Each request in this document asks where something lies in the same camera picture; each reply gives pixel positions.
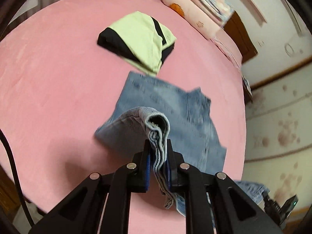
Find white floral wardrobe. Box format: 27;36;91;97
242;65;311;221

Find green and black folded garment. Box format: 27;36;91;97
97;11;177;77

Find black cable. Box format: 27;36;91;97
0;128;35;227

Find folded floral quilt stack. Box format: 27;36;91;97
162;0;235;40

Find pink wall shelf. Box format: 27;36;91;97
240;0;267;27

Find brown wooden headboard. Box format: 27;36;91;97
223;11;258;63

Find pink bed sheet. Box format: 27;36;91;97
0;0;247;234

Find blue denim jacket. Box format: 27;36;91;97
94;71;270;217

